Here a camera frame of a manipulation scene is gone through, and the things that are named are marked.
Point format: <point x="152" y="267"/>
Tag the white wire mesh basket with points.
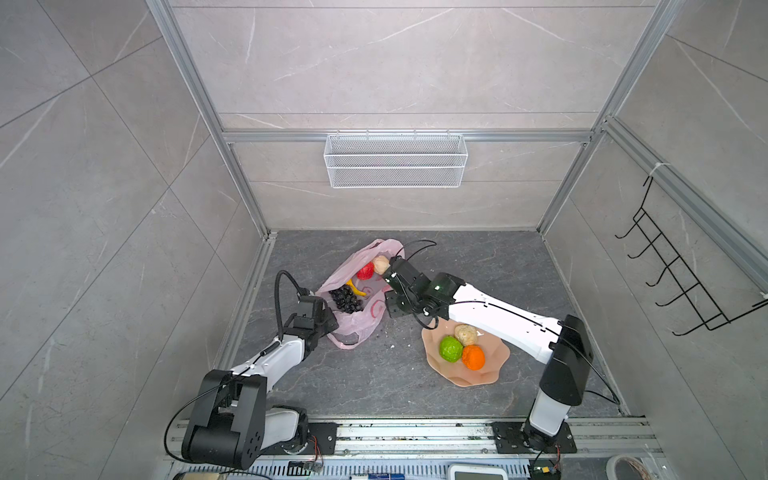
<point x="357" y="161"/>

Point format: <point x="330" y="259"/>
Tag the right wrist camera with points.
<point x="401" y="272"/>

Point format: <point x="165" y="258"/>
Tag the red fake apple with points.
<point x="366" y="272"/>

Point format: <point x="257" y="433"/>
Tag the yellow fake banana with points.
<point x="354" y="289"/>

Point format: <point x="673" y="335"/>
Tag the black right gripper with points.
<point x="390" y="303"/>

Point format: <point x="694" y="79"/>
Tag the black wire hook rack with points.
<point x="709" y="315"/>

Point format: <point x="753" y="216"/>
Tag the orange fake fruit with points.
<point x="473" y="357"/>

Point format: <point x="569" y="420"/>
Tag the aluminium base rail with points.
<point x="477" y="438"/>

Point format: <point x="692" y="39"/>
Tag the beige fake fruit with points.
<point x="467" y="335"/>
<point x="381" y="264"/>

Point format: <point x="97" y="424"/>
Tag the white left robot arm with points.
<point x="230" y="423"/>

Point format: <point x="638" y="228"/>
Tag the white device at bottom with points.
<point x="475" y="472"/>

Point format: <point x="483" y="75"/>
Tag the green fake fruit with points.
<point x="450" y="349"/>

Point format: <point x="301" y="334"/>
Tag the pink plastic bag fruit print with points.
<point x="355" y="328"/>

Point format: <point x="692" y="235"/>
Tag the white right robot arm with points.
<point x="561" y="345"/>

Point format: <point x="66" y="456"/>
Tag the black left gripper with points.
<point x="332" y="322"/>

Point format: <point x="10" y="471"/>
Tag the dark fake grapes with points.
<point x="346" y="300"/>

